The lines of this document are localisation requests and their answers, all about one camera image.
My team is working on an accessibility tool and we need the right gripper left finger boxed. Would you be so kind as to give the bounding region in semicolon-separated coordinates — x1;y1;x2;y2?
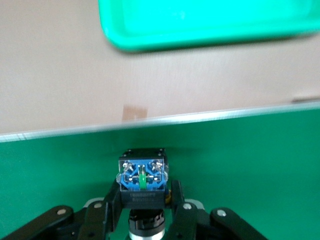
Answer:
83;181;124;240

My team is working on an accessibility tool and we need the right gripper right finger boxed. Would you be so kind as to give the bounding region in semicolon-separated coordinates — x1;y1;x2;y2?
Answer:
169;179;205;240

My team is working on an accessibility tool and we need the green push button switch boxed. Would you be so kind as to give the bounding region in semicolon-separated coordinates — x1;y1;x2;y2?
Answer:
115;147;170;240

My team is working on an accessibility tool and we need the green conveyor belt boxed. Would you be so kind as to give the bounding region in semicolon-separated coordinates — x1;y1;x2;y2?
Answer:
0;101;320;240

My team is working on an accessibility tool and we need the brown tape piece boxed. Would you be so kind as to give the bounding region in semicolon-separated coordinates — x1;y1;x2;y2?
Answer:
121;104;149;124

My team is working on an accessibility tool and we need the green plastic tray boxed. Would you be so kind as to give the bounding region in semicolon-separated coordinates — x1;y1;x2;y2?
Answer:
97;0;320;53

